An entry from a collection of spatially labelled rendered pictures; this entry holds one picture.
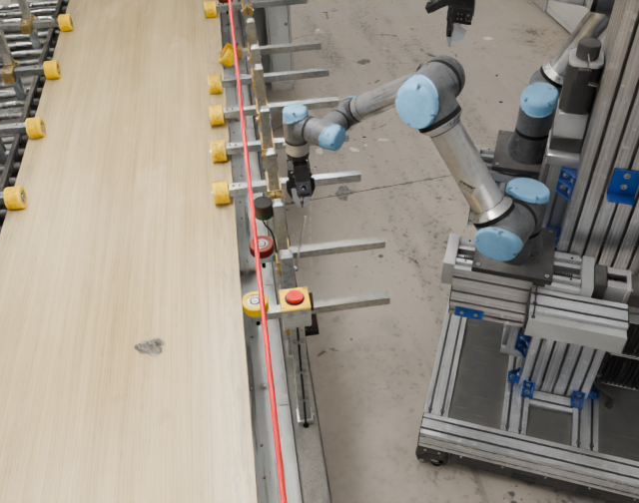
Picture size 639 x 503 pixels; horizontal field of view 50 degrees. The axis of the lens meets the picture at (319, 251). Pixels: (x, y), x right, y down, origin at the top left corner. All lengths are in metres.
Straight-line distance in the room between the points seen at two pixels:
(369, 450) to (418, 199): 1.58
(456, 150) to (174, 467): 1.05
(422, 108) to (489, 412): 1.38
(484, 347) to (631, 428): 0.60
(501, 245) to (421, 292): 1.56
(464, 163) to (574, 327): 0.58
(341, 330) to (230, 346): 1.25
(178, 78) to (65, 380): 1.63
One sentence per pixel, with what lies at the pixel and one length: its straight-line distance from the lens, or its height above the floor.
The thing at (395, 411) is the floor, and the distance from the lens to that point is 2.92.
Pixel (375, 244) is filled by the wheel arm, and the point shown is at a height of 0.85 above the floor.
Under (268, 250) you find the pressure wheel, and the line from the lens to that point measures 2.24.
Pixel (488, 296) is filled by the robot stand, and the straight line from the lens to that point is 2.16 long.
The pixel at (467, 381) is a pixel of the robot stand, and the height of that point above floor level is 0.21.
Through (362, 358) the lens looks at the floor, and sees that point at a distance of 3.07.
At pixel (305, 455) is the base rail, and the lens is 2.00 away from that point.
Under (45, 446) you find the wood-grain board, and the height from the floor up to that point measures 0.90.
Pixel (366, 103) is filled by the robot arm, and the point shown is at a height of 1.39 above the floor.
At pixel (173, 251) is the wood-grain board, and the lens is 2.30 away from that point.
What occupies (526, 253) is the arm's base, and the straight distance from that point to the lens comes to 2.02.
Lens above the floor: 2.44
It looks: 44 degrees down
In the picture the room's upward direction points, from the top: 3 degrees counter-clockwise
